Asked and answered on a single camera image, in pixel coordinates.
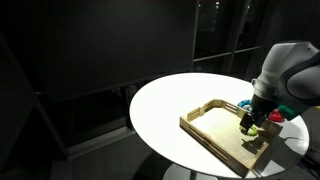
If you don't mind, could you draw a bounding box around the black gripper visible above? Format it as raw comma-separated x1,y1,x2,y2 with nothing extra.
239,93,278,135

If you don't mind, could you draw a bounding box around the green donut ring toy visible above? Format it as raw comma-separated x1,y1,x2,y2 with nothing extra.
238,123,260,137

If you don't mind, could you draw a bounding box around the wooden tray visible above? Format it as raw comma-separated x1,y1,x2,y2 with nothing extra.
179,98,284,178

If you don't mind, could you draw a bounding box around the red donut ring toy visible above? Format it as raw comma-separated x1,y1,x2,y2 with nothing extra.
267,109,286,123

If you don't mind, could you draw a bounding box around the blue dotted donut ring toy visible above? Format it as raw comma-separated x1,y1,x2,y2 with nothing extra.
236,98,253,110

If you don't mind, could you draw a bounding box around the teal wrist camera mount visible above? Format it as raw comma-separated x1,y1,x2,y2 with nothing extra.
276,104,305,122

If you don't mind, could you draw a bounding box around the white table pedestal base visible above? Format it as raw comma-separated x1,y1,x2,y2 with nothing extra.
162,162,221,180

